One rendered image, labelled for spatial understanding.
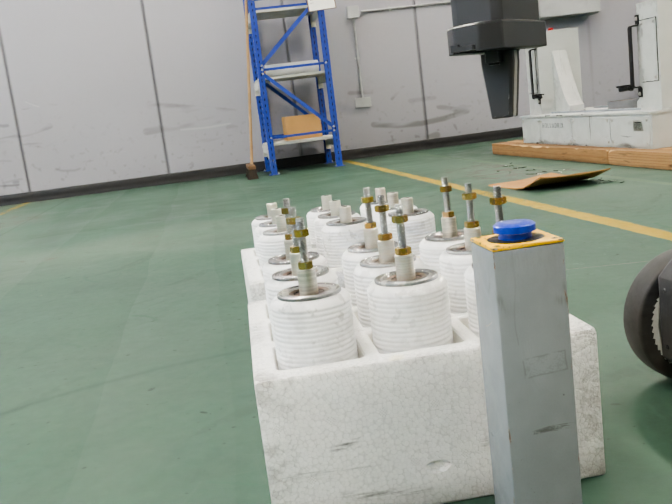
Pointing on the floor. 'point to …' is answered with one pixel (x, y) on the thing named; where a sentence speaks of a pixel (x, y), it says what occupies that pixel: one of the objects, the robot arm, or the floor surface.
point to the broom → (249, 105)
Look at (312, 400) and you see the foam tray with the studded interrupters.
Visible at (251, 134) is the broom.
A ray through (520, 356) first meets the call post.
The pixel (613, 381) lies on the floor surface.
